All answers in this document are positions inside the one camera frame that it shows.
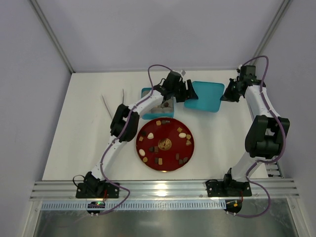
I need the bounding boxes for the slotted cable duct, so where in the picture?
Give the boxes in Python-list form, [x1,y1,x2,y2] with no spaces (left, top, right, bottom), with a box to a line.
[40,199,226,211]

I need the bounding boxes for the aluminium front rail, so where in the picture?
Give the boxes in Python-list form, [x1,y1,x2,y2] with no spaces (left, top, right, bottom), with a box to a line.
[30,178,300,201]

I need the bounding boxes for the red round lacquer plate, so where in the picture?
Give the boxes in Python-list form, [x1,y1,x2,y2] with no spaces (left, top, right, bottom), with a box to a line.
[135,117,195,172]

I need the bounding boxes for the teal square tin box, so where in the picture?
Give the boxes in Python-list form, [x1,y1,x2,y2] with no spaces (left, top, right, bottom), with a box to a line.
[140,88,174,119]

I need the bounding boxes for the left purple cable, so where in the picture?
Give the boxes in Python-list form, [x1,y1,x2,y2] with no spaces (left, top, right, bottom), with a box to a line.
[96,64,185,215]

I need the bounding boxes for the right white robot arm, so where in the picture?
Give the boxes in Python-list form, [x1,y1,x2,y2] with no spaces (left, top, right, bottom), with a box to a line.
[205,63,290,197]

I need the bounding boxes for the white heart chocolate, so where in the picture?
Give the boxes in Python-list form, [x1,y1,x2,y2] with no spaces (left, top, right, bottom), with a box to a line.
[147,133,154,139]

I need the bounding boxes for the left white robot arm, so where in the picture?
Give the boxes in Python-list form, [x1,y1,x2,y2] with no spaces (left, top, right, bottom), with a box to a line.
[77,70,194,198]

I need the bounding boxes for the white oval swirl chocolate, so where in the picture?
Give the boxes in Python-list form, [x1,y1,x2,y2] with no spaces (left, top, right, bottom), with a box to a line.
[139,149,145,157]

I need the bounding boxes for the teal tin lid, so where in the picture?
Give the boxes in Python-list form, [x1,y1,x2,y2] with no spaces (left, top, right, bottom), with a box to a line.
[184,81,225,113]

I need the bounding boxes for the silver metal tongs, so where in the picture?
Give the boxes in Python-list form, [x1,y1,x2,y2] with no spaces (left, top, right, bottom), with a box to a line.
[101,88,125,119]

